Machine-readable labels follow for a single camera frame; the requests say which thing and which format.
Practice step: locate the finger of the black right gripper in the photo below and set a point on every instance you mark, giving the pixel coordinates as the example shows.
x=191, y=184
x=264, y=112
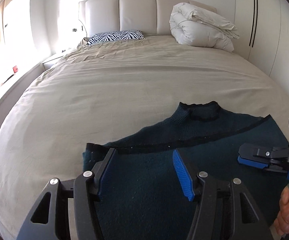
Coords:
x=262, y=154

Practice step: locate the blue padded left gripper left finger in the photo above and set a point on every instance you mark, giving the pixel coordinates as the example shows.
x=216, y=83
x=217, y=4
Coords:
x=102, y=172

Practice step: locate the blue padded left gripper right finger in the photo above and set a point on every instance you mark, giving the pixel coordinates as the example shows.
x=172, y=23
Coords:
x=262, y=166

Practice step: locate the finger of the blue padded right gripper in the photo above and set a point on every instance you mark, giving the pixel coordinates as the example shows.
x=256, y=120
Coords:
x=187, y=172

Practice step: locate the dark teal knit sweater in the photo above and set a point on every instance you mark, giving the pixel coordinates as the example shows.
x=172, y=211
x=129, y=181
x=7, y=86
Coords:
x=203, y=173

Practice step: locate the person's right hand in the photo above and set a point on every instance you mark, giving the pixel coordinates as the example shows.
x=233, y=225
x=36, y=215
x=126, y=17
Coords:
x=281, y=223

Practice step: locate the beige bed sheet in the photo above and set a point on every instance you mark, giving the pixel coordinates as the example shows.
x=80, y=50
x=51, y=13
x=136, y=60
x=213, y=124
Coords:
x=109, y=91

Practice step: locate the white nightstand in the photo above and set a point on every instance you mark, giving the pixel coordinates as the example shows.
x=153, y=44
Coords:
x=52, y=60

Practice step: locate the zebra print pillow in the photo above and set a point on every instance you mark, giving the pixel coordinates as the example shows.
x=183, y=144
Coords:
x=113, y=36

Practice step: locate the red small object on sill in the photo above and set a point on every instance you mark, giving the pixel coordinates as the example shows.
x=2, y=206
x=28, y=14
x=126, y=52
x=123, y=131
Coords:
x=15, y=69

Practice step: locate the rolled white duvet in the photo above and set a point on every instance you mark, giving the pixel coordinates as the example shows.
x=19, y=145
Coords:
x=198, y=27

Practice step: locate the beige padded headboard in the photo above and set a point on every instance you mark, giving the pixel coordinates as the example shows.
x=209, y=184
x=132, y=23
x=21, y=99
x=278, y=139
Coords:
x=151, y=17

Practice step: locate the white wardrobe with black handles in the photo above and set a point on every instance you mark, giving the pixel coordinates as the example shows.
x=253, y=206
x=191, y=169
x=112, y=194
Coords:
x=264, y=37

